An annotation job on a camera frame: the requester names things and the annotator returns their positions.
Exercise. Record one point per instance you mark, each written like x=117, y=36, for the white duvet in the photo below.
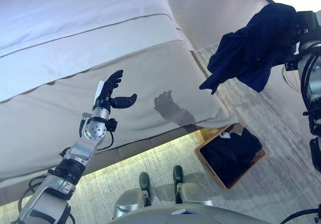
x=75, y=20

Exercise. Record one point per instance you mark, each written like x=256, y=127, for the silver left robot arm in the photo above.
x=82, y=148

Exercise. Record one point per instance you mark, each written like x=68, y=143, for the beige upholstered bed frame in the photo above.
x=138, y=146

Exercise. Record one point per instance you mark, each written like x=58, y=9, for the wooden woven basket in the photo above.
x=208, y=168

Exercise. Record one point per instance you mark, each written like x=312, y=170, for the silver right robot leg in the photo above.
x=190, y=191

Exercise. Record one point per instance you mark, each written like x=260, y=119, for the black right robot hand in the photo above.
x=306, y=23

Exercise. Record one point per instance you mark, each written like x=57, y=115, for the grey robot torso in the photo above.
x=188, y=216

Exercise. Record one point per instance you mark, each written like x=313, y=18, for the grey striped rug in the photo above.
x=263, y=121

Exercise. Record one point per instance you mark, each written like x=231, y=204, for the silver robot leg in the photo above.
x=190, y=191
x=130, y=201

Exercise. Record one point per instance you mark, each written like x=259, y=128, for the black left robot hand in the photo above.
x=104, y=96

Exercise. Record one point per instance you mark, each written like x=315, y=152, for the small beige irregular mat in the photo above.
x=292, y=81

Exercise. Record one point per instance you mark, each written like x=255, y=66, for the black garment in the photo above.
x=230, y=156

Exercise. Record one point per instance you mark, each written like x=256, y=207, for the large bed grey cover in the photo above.
x=163, y=70

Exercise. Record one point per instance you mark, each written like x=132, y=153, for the silver left robot leg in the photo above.
x=130, y=201

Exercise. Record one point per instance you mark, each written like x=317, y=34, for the navy blue garment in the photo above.
x=250, y=48

